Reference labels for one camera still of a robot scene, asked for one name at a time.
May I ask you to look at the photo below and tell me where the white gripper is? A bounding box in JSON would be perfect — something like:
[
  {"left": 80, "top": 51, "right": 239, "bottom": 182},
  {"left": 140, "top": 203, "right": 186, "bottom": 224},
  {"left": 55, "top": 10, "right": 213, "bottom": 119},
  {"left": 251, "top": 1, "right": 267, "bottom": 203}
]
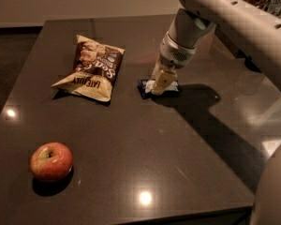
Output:
[{"left": 151, "top": 33, "right": 196, "bottom": 95}]

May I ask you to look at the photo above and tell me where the blueberry rxbar wrapper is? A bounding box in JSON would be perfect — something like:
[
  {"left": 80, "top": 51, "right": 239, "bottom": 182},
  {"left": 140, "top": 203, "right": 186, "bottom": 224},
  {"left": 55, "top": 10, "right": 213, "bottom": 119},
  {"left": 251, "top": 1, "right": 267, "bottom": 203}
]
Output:
[{"left": 137, "top": 79, "right": 180, "bottom": 99}]

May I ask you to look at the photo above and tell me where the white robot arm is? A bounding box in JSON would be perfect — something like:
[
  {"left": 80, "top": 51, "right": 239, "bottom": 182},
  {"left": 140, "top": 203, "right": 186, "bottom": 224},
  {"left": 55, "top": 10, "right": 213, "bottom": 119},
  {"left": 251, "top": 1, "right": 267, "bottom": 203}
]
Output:
[{"left": 152, "top": 0, "right": 281, "bottom": 225}]

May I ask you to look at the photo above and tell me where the brown chip bag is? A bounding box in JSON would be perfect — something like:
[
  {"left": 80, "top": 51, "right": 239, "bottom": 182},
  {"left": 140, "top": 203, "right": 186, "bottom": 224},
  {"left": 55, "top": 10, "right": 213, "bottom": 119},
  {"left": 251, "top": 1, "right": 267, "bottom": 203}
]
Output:
[{"left": 52, "top": 35, "right": 125, "bottom": 102}]

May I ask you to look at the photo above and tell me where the dark brown box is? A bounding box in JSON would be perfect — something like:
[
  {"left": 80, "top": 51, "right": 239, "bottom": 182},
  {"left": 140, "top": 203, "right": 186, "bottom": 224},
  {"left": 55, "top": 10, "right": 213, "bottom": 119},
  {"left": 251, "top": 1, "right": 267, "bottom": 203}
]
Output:
[{"left": 214, "top": 26, "right": 244, "bottom": 58}]

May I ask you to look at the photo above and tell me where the black round base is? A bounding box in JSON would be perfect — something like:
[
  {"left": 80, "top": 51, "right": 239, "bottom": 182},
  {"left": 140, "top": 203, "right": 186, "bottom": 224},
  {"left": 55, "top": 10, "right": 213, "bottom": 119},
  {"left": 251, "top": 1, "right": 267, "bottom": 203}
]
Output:
[{"left": 244, "top": 58, "right": 260, "bottom": 73}]

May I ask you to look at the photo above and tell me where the red apple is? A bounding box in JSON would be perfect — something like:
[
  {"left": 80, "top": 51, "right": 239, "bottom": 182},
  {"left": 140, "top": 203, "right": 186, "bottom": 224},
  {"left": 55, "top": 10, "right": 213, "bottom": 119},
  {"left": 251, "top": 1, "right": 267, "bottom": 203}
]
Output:
[{"left": 29, "top": 142, "right": 73, "bottom": 183}]

